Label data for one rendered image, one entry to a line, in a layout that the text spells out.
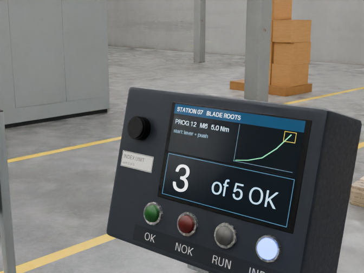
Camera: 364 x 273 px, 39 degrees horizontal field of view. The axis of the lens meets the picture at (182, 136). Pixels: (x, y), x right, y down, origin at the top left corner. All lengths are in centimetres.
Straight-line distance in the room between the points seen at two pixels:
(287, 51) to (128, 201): 825
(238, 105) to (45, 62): 610
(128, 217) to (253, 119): 20
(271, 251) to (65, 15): 632
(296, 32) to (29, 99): 449
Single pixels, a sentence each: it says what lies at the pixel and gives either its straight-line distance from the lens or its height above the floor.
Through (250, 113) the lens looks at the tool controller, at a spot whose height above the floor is 124.
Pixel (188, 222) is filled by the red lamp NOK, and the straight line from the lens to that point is 57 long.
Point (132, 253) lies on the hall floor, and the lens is 306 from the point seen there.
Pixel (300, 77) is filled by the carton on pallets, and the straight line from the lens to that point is 904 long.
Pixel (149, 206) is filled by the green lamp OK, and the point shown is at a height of 113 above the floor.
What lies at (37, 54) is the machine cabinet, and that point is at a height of 85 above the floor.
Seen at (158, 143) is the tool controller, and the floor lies 119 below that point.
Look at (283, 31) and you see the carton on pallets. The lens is 883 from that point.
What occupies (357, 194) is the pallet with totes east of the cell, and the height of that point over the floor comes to 9.
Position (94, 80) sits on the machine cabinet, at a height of 46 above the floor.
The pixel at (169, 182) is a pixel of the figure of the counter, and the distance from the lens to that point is 59.
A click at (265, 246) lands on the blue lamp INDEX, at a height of 112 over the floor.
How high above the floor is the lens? 134
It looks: 13 degrees down
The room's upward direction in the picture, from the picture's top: straight up
